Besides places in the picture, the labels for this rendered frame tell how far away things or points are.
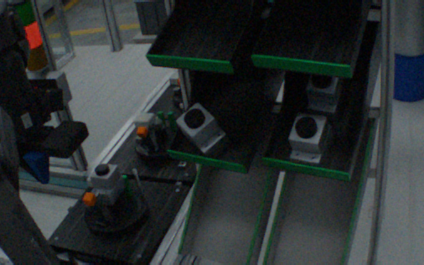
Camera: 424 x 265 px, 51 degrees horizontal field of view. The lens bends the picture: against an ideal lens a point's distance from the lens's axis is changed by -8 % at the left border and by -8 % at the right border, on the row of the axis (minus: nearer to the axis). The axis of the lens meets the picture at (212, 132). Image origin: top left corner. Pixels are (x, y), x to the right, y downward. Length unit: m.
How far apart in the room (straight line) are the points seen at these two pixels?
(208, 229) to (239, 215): 0.06
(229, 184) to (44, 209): 0.54
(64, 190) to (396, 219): 0.80
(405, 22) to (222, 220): 0.85
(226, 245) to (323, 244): 0.17
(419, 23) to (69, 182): 1.06
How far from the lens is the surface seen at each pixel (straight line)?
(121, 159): 1.20
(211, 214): 0.86
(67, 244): 1.01
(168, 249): 0.95
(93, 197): 0.93
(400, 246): 1.05
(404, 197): 1.17
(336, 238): 0.81
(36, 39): 1.04
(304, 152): 0.68
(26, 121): 0.66
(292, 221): 0.83
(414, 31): 1.45
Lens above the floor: 1.62
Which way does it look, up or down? 32 degrees down
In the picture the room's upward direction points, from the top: 9 degrees counter-clockwise
